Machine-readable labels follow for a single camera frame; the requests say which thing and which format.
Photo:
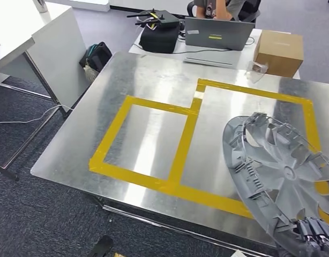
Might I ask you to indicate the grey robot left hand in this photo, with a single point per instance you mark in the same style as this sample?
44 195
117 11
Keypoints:
102 246

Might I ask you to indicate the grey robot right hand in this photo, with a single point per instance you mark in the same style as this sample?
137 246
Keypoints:
320 241

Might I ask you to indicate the plastic wheel hubcap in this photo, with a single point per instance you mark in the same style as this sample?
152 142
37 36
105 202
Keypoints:
274 166

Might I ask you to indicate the person's left forearm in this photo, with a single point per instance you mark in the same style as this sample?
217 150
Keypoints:
222 9

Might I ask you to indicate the person's right forearm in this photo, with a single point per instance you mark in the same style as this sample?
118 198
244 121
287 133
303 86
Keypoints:
201 12

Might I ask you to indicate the steel workbench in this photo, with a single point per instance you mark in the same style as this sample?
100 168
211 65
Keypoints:
9 53
153 81

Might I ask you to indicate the clear plastic bag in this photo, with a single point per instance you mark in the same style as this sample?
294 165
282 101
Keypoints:
256 71

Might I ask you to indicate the black bag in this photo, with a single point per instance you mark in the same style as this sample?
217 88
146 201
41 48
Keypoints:
99 55

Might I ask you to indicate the brown cardboard box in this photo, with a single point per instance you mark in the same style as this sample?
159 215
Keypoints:
279 53

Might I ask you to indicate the white office desk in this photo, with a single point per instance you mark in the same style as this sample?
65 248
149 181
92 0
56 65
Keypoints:
242 60

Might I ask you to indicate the black carry case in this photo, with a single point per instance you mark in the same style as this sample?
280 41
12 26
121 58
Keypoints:
159 40

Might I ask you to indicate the white flat device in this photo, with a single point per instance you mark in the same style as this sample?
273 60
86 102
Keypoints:
207 60

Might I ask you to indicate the black router with antennas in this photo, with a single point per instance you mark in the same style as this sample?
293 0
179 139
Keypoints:
167 19

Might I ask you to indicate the grey laptop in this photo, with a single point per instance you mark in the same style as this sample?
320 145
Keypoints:
220 35

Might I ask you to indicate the steel cup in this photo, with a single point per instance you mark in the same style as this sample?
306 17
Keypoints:
41 5

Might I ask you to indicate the person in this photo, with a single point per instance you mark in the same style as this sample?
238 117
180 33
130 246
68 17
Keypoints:
235 7

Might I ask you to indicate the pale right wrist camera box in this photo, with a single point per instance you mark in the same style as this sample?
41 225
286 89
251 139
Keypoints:
238 254

